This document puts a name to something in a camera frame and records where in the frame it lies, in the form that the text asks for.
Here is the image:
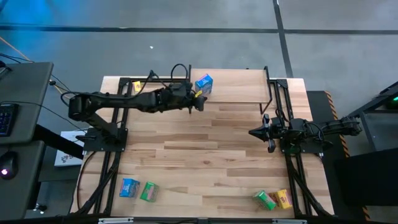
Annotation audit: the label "grey desk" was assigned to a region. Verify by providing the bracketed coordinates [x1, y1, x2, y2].
[0, 61, 54, 221]

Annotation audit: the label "black backlit keyboard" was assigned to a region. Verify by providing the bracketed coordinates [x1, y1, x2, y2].
[0, 103, 19, 138]

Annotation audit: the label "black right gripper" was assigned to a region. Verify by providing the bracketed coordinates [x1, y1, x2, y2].
[248, 113, 294, 154]

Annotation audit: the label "wooden shelf black metal legs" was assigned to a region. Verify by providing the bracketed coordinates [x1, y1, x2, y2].
[187, 64, 274, 115]

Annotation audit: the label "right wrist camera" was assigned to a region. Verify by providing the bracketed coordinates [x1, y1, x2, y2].
[271, 116, 285, 131]

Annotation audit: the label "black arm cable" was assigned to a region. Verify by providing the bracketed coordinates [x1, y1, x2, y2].
[136, 63, 190, 94]

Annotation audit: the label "silver metal bracket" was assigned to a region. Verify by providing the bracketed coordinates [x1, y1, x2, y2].
[272, 218, 308, 224]
[98, 217, 134, 224]

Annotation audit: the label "black metal equipment stand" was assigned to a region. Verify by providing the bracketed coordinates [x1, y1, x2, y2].
[347, 81, 398, 153]

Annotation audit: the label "green Apple Jacks cereal box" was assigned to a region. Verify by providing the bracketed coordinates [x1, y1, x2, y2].
[252, 190, 277, 212]
[139, 181, 160, 203]

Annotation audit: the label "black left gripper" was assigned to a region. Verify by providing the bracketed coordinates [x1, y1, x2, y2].
[160, 90, 208, 114]

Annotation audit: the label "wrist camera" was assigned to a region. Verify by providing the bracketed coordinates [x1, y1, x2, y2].
[172, 81, 188, 94]
[271, 116, 285, 131]

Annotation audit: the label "black hazard striped floor mat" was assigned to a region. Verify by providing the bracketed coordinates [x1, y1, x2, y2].
[306, 90, 373, 222]

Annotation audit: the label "black cabinet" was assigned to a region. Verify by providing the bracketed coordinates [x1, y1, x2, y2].
[334, 147, 398, 208]

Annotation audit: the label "white cardboard box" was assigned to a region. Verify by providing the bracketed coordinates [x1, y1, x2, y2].
[54, 130, 88, 167]

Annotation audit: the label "blue Rice Krispies cereal box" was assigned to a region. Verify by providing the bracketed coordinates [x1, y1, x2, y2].
[195, 73, 214, 95]
[119, 177, 141, 198]

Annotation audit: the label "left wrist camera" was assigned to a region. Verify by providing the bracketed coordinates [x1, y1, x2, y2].
[172, 81, 188, 94]

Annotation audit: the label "black computer mouse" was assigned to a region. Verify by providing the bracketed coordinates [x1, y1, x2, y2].
[0, 151, 19, 180]

